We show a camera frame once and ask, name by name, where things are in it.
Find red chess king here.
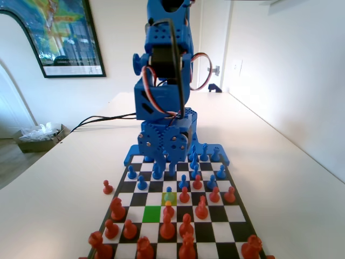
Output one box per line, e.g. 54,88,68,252
178,232,196,259

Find red chess rook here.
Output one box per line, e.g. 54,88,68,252
88,231,113,259
241,234,264,259

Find black and white chessboard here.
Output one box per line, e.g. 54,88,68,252
86,154,268,259

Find white door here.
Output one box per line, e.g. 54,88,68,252
198,0,232,94

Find clear plastic wrap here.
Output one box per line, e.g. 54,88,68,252
18,121,61,142

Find brown cardboard box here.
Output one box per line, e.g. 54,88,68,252
13,122,71,154

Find black framed map poster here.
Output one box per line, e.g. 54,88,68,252
0,0,107,79

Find blue base plate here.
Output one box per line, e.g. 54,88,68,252
123,137,231,167

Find red white servo wire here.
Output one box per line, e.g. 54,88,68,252
140,66,180,119
188,52,213,92

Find black camera cable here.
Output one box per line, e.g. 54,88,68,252
145,18,187,119

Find black power cable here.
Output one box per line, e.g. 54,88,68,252
74,117,137,131
70,113,137,132

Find white light switch plate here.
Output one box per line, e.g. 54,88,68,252
232,59,244,79

